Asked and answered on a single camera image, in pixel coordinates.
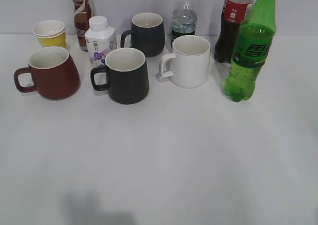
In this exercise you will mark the dark red ceramic mug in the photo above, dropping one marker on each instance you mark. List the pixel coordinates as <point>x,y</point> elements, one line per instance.
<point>53,73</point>

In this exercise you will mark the green soda bottle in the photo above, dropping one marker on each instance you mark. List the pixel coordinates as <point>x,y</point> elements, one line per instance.
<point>255,36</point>

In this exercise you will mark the yellow paper cup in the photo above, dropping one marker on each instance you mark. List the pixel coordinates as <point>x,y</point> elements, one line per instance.
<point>50,33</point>

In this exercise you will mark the front black ceramic mug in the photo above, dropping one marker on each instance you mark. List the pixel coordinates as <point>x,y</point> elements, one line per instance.
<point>124,76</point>

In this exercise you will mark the black ceramic mug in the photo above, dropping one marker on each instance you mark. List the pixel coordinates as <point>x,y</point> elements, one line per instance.
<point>147,34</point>
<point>124,76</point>

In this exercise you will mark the white ceramic mug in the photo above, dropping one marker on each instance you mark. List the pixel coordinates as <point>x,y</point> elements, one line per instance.
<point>187,66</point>

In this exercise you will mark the rear black ceramic mug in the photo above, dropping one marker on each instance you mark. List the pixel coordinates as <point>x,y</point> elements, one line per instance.
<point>147,34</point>

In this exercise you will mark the clear water bottle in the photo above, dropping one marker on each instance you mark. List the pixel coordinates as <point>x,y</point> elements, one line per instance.
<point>184,18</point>

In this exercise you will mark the white milk bottle purple label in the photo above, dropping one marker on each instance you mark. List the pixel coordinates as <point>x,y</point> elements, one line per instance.
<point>100,40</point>

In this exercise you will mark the brown coffee drink bottle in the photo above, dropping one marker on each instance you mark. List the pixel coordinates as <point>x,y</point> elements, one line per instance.
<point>82,14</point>

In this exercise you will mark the cola bottle red label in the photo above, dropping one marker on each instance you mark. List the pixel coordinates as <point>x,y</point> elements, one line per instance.
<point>233,13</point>

